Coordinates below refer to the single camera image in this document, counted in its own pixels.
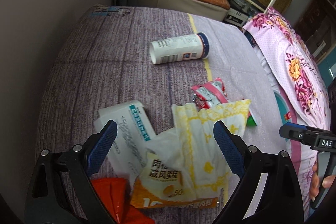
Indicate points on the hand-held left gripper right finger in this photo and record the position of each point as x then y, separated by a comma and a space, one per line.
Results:
228, 150

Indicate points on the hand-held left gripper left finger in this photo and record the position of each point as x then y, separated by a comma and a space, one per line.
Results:
102, 150

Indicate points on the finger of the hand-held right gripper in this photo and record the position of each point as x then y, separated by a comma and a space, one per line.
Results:
295, 124
291, 133

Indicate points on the teal plastic bucket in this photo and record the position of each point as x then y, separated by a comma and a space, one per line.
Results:
281, 108

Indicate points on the white yellow plastic bag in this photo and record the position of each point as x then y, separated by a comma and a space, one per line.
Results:
207, 140

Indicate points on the blue and white medicine box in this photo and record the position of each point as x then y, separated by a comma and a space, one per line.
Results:
131, 121

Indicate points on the red-orange packet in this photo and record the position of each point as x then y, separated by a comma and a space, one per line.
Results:
113, 197

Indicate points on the red snack wrapper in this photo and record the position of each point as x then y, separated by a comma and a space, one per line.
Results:
210, 94

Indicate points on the orange and white snack packet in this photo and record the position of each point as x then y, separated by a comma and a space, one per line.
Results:
157, 182

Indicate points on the white paper cup blue rim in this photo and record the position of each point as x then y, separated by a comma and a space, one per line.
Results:
176, 48

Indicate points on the person's right hand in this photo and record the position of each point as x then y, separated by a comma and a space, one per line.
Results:
313, 182

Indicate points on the white quilt pink border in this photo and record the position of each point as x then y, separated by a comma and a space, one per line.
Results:
299, 150

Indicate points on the green and red small packet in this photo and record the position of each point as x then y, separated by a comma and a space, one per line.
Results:
252, 121

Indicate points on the pink floral sheet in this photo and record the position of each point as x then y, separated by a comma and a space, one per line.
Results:
296, 66

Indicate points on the grey patterned table cloth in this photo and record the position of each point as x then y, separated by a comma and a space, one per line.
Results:
105, 69

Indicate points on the dark wooden cabinet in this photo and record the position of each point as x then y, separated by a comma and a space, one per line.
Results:
315, 19

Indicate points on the black and silver stereo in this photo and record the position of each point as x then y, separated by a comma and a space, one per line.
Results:
236, 15

